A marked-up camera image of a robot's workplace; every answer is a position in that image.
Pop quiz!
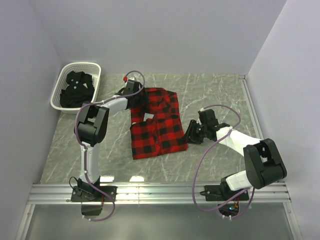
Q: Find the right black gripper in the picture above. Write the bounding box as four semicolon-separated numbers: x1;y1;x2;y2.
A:
181;119;208;145

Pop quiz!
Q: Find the red black plaid shirt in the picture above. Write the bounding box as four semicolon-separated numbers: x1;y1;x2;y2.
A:
130;87;188;160

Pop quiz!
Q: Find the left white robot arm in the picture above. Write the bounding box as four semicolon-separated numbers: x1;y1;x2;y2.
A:
74;85;148;201

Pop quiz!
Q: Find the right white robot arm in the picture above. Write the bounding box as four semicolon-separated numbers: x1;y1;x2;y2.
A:
184;109;287;200

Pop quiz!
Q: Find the black shirt in basket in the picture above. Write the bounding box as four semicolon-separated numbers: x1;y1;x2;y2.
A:
60;71;95;108

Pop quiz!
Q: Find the white plastic laundry basket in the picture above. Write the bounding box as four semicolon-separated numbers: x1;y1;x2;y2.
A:
50;62;102;115

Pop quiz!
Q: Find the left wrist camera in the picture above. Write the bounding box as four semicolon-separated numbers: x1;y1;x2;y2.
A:
117;76;142;96

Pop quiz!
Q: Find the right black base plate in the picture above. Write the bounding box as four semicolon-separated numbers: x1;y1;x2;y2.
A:
199;185;241;202

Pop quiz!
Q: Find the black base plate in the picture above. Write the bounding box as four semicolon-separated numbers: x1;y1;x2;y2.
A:
199;185;241;202
70;186;117;203

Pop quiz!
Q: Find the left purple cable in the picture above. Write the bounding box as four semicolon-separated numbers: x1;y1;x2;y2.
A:
74;70;146;222

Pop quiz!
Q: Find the aluminium side rail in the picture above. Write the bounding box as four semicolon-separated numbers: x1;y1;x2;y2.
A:
238;74;277;181

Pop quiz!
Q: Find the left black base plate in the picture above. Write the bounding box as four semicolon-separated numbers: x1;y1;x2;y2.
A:
70;186;117;203

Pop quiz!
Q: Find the aluminium mounting rail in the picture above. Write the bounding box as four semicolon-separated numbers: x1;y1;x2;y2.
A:
27;182;291;205

